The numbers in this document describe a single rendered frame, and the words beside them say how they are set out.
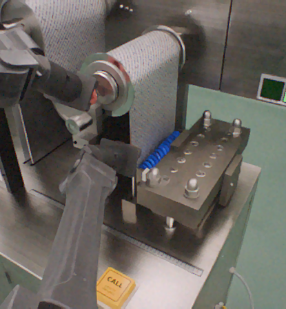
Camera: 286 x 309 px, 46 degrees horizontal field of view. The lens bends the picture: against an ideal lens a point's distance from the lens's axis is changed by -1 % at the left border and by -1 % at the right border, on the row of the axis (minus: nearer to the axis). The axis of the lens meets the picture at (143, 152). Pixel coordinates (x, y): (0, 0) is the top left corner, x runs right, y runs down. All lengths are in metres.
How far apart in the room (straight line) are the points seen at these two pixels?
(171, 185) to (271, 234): 1.44
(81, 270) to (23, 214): 0.63
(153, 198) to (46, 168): 0.43
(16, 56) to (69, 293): 0.36
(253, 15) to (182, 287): 0.67
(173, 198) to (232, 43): 0.44
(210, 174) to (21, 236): 0.50
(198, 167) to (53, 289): 0.61
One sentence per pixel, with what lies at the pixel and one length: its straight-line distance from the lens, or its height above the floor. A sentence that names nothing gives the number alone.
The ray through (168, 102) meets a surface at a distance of 0.93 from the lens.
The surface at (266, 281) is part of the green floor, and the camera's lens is 1.98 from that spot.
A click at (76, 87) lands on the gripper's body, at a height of 1.30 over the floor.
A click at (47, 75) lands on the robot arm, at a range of 0.58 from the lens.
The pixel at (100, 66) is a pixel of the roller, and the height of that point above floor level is 1.30.
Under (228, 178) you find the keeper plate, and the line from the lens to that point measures 0.89.
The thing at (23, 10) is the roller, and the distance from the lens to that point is 0.88.
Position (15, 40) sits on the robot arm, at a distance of 0.64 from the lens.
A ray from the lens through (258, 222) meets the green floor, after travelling 2.24.
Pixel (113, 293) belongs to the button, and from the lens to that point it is 0.76.
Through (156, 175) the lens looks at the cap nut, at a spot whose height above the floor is 1.06.
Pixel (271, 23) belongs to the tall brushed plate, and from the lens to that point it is 0.92.
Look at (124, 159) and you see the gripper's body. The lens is 0.74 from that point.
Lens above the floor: 1.57
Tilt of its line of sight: 36 degrees down
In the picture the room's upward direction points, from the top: straight up
